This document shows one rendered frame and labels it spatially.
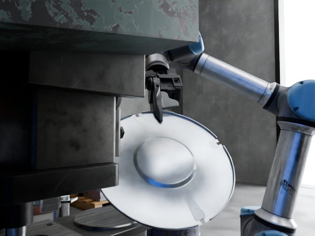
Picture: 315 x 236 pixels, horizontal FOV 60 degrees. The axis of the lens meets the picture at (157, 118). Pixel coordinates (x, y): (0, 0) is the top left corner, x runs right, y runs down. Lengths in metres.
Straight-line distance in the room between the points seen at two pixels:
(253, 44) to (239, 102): 1.09
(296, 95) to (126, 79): 0.53
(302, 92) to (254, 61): 4.55
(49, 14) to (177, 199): 0.38
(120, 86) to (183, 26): 0.12
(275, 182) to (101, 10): 0.69
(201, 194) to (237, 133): 4.83
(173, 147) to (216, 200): 0.14
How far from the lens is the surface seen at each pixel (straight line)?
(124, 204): 0.50
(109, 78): 0.39
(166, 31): 0.34
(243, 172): 5.36
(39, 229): 0.51
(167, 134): 0.62
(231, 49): 5.62
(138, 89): 0.42
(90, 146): 0.40
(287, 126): 0.85
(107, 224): 0.49
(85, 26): 0.27
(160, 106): 0.64
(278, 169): 0.85
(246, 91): 0.97
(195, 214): 0.52
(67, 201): 0.64
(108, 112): 0.42
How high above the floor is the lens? 0.94
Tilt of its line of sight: 3 degrees up
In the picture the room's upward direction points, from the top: straight up
